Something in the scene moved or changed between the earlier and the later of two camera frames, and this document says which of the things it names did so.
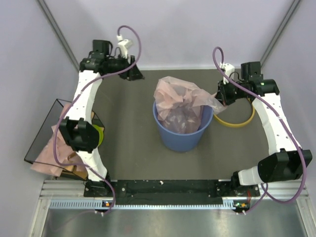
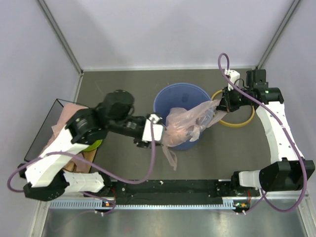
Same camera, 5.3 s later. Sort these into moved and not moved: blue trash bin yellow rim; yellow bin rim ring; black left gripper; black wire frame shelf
Moved: black left gripper; blue trash bin yellow rim
Not moved: yellow bin rim ring; black wire frame shelf
